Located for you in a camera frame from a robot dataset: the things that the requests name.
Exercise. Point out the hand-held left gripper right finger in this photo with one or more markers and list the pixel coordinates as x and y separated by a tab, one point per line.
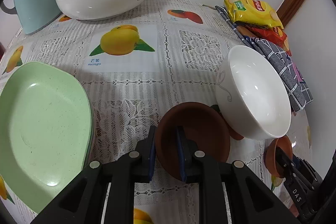
181	158

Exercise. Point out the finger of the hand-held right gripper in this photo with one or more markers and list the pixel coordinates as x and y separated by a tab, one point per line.
304	167
284	161

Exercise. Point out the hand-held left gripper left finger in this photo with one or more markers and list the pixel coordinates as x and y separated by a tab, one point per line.
151	161

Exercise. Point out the small brown bowl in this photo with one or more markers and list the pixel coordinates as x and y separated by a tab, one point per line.
284	145
194	132

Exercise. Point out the plain white bowl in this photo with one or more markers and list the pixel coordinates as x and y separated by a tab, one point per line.
252	92

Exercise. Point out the grey checkered cloth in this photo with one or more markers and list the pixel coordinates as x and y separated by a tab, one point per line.
288	69

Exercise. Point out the fruit printed tablecloth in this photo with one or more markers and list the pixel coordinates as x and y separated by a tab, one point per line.
168	56

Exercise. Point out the light green plate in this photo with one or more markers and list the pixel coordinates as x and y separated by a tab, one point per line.
42	124

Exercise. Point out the red chip bag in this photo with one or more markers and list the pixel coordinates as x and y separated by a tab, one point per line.
273	35

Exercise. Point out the yellow chip bag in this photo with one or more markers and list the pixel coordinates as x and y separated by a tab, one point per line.
252	10

